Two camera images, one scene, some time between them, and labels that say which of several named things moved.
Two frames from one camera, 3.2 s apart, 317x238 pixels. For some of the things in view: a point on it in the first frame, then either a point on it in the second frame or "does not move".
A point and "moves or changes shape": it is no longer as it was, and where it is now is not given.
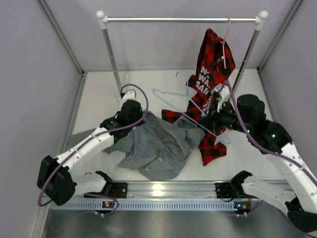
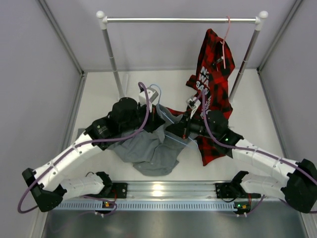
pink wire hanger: x=223 y=42 does not move
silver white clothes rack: x=261 y=18 does not move
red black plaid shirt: x=217 y=60 does not move
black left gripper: x=140 y=123 -> x=154 y=120
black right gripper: x=212 y=121 -> x=182 y=127
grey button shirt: x=158 y=148 moves or changes shape
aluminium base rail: x=173 y=190 does not move
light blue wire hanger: x=192 y=101 -> x=195 y=145
